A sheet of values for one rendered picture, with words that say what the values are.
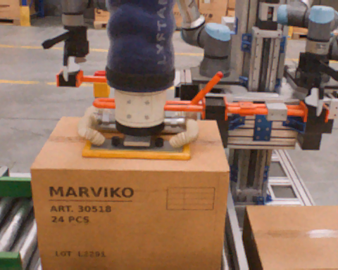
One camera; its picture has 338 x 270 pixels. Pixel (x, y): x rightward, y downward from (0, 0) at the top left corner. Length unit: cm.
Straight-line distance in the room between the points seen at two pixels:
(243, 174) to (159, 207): 97
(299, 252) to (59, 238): 86
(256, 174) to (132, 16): 132
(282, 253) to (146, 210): 57
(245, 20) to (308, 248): 108
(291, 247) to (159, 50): 90
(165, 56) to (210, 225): 57
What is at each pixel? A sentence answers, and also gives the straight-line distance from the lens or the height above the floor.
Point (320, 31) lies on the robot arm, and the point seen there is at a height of 137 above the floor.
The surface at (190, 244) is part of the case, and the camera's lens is 141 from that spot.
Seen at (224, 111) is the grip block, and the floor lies 108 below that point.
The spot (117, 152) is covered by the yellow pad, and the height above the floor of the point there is 97.
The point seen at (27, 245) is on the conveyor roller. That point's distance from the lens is 166.
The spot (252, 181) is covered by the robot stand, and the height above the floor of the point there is 40.
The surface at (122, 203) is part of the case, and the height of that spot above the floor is 83.
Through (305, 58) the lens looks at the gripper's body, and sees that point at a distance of 138.
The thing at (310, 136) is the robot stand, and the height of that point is 80.
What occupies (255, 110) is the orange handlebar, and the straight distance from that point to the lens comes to 138.
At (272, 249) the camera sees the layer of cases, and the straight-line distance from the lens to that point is 163.
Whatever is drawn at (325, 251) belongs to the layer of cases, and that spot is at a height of 54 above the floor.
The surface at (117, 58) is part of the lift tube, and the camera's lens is 126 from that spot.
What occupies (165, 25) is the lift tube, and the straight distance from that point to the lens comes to 124.
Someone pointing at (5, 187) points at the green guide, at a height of 60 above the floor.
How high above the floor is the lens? 157
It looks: 20 degrees down
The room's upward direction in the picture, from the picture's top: 4 degrees clockwise
